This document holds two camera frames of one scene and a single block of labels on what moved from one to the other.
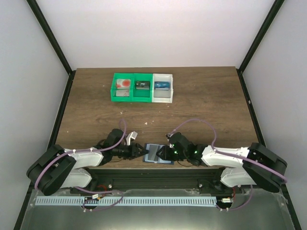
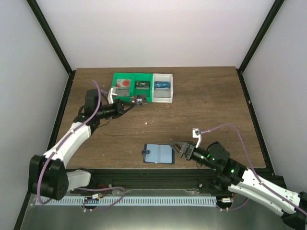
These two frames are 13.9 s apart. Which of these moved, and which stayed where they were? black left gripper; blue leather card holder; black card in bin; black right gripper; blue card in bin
Moved: black left gripper; black right gripper
Stayed: blue card in bin; blue leather card holder; black card in bin
